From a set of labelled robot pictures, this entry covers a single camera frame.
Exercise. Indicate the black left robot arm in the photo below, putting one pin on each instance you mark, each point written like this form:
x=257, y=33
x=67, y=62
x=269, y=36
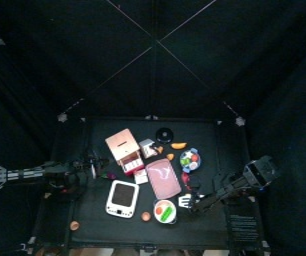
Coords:
x=22, y=173

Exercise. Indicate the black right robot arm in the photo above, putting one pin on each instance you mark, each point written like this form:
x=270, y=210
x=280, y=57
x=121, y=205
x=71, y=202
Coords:
x=244, y=181

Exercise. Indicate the pink toy drawer cabinet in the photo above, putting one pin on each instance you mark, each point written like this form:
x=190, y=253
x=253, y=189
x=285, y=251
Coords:
x=126, y=150

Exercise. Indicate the small white card block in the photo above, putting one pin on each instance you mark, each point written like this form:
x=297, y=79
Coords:
x=141, y=177

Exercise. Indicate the brown egg block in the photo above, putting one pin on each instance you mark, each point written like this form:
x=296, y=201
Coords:
x=146, y=216

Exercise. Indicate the brown toy egg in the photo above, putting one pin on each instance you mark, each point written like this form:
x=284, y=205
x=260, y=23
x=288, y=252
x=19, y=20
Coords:
x=74, y=225

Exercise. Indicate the purple green toy eggplant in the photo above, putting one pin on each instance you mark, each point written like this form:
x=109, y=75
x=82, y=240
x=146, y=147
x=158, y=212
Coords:
x=110, y=175

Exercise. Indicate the white toy spatula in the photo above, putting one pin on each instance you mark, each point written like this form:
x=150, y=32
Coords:
x=185, y=201

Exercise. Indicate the red toy utensil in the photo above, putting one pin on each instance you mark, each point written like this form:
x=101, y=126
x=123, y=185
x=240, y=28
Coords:
x=186, y=179

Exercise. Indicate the white bowl with toy vegetables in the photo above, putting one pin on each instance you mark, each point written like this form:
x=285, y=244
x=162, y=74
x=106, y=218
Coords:
x=165, y=211

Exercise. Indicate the white toy scale black panel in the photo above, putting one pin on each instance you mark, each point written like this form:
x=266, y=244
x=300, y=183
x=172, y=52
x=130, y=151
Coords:
x=123, y=199

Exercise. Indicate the pink rectangular tray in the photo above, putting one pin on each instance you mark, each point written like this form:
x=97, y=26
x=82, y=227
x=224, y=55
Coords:
x=163, y=178

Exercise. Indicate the small grey white toy appliance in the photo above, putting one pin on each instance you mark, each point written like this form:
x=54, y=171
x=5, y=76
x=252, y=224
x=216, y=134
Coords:
x=149, y=147

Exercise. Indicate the small orange toy piece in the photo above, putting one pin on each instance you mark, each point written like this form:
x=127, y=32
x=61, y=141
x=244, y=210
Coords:
x=170, y=156
x=161, y=149

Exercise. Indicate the black round toy lid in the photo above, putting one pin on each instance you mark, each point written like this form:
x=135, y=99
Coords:
x=165, y=135

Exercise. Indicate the orange toy slice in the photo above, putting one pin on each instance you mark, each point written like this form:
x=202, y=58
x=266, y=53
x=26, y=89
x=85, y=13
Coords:
x=178, y=145

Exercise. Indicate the metal frame bracket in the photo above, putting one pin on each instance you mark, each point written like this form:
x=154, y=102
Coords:
x=151, y=117
x=62, y=117
x=241, y=121

